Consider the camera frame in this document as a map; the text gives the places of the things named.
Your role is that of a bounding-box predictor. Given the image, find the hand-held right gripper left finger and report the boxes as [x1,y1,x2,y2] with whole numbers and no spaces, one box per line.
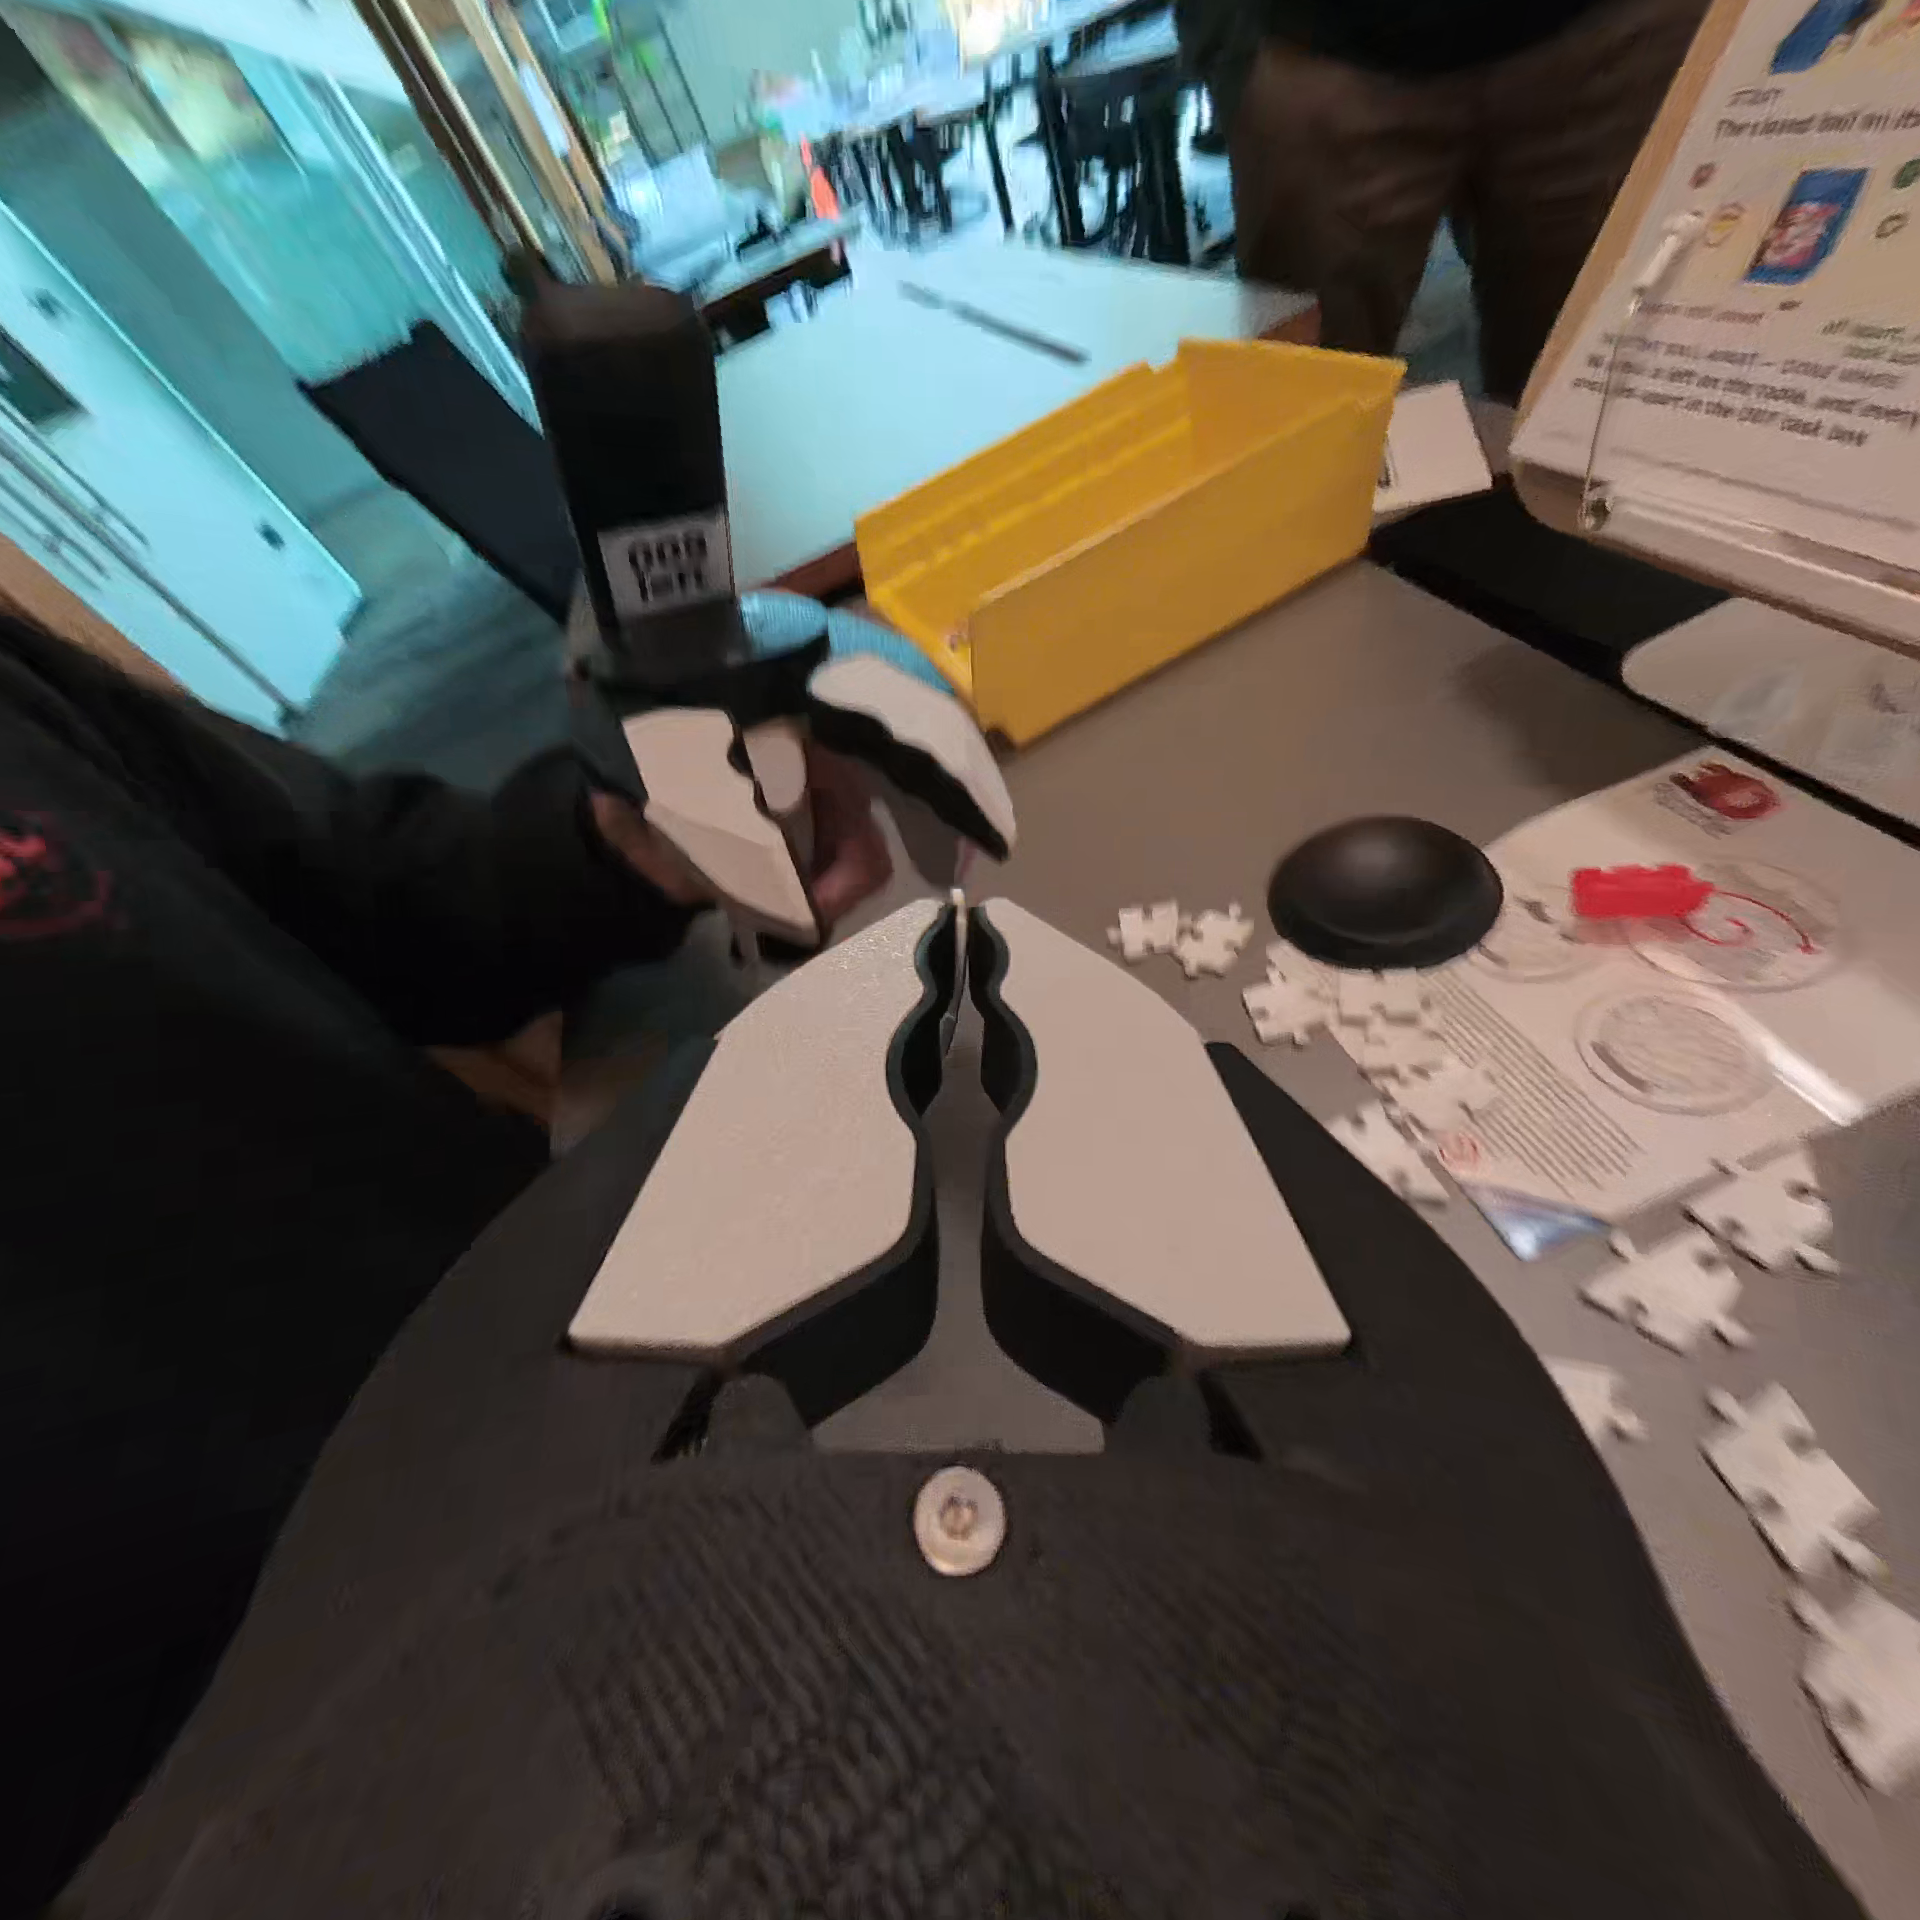
[567,902,961,1423]

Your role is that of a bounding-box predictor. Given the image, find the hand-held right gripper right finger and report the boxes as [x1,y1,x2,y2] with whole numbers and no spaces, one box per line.
[966,902,1356,1423]

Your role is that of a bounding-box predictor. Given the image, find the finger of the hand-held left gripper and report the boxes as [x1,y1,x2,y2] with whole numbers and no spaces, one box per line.
[618,710,824,951]
[807,616,1018,863]

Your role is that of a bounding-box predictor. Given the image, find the yellow plastic bin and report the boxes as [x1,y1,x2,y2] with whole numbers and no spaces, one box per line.
[854,342,1407,748]

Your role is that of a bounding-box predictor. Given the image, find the spread of white puzzle pieces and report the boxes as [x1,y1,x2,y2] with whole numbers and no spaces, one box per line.
[1106,897,1920,1794]

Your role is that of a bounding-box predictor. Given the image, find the black round puzzle stand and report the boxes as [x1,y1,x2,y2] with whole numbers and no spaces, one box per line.
[1266,816,1503,970]

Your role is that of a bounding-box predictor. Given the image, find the person's left hand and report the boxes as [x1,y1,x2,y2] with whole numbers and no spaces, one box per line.
[590,779,889,951]

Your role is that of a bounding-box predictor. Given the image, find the white instruction leaflet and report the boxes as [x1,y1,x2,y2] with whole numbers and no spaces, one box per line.
[1335,748,1920,1262]

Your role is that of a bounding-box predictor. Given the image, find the red plastic tool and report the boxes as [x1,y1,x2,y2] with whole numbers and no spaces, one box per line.
[1572,863,1712,924]

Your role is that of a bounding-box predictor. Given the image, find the clear plastic bag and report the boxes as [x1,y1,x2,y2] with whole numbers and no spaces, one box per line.
[1370,382,1496,520]

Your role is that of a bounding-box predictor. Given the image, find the white board stand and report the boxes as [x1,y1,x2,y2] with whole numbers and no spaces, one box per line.
[1620,600,1920,834]

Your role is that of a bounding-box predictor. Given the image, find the white instruction board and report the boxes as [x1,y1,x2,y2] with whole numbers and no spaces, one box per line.
[1505,0,1920,648]

